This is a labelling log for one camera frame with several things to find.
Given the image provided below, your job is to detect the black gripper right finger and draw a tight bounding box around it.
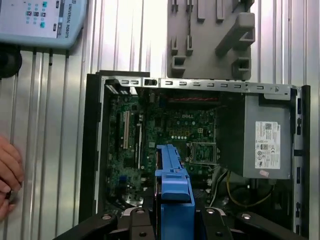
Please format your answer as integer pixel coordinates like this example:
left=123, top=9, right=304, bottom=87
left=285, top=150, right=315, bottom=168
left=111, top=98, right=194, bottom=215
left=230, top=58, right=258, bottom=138
left=200, top=207, right=308, bottom=240

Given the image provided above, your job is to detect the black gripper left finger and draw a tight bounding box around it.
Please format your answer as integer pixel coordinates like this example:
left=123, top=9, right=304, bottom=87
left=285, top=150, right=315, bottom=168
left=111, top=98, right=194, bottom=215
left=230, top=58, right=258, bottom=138
left=53, top=207, right=157, bottom=240

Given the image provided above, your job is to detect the hard disk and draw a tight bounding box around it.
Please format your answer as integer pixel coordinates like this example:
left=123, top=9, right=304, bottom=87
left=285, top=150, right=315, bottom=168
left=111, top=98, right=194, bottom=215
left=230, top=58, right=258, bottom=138
left=154, top=143, right=196, bottom=240

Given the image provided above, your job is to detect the person's hand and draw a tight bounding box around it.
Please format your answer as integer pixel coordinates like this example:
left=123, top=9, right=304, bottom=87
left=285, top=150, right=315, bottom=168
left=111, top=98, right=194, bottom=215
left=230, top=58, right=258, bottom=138
left=0, top=136, right=25, bottom=222

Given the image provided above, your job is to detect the grey power supply unit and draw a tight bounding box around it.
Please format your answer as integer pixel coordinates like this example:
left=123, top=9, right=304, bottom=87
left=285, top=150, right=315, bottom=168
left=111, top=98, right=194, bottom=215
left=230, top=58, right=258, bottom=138
left=241, top=93, right=293, bottom=181

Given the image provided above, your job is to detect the black open PC case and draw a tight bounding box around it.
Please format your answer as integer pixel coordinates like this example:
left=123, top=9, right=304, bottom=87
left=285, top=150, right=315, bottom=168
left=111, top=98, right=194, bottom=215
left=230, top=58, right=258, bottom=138
left=78, top=70, right=312, bottom=240

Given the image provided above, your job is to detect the white expansion slot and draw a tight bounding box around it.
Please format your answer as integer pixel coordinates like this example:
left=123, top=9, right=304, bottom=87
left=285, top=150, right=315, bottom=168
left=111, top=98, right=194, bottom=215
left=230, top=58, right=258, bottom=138
left=121, top=110, right=131, bottom=149

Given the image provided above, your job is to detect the green motherboard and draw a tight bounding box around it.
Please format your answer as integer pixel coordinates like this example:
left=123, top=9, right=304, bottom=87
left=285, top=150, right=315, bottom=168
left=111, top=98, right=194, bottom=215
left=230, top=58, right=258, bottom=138
left=104, top=96, right=226, bottom=208

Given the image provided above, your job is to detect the grey parts rack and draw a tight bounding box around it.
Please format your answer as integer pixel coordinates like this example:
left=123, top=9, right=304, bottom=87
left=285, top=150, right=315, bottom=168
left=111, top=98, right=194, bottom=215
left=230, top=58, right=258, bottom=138
left=166, top=0, right=257, bottom=80

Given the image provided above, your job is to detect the pale blue teach pendant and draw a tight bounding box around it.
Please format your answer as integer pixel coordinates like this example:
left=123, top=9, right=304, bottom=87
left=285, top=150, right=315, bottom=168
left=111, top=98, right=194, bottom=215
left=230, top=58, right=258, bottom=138
left=0, top=0, right=88, bottom=50

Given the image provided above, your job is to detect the yellow wire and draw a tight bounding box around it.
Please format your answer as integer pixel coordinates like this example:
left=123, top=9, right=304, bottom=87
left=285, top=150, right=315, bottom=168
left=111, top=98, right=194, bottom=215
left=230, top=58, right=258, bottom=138
left=226, top=169, right=273, bottom=208

